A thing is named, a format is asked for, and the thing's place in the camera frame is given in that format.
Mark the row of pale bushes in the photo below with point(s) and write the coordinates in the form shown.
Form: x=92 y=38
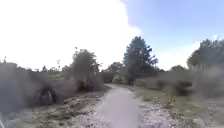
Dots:
x=206 y=83

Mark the grey gravel path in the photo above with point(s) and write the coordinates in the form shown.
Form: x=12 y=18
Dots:
x=118 y=110

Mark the bushy tree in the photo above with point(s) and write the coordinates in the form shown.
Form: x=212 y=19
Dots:
x=85 y=66

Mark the rough grass with stones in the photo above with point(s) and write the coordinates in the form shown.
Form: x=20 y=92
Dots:
x=50 y=116

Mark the mass of grey bushes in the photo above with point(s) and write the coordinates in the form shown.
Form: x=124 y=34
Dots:
x=16 y=83

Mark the dry grass verge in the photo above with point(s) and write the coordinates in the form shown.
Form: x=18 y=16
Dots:
x=186 y=107

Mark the tall dark tree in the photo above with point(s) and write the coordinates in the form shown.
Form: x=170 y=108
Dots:
x=138 y=56

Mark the broad dark tree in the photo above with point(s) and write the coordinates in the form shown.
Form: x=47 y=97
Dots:
x=208 y=53

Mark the small distant tree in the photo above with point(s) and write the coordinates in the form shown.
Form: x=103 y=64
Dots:
x=114 y=68

